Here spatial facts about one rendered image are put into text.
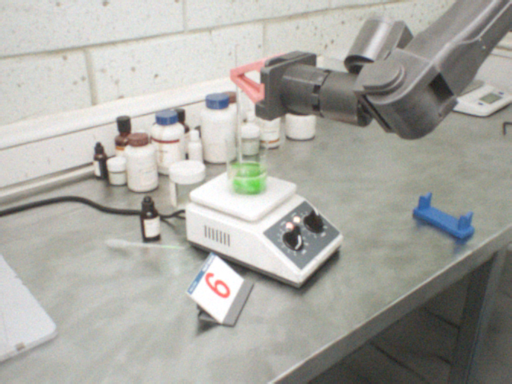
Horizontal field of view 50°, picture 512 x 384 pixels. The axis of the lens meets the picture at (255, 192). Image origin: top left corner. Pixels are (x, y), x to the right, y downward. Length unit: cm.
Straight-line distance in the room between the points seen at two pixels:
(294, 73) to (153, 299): 34
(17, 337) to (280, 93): 42
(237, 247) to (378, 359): 94
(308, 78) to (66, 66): 57
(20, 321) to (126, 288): 14
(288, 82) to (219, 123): 43
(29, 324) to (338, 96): 45
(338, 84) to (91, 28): 60
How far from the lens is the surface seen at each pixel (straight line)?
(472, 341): 120
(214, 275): 73
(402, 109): 57
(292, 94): 66
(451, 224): 93
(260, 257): 76
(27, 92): 108
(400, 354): 168
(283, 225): 77
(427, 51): 59
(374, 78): 58
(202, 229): 80
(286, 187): 82
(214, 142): 109
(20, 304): 77
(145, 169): 99
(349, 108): 62
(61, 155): 109
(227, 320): 69
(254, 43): 133
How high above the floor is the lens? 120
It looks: 27 degrees down
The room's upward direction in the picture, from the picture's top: straight up
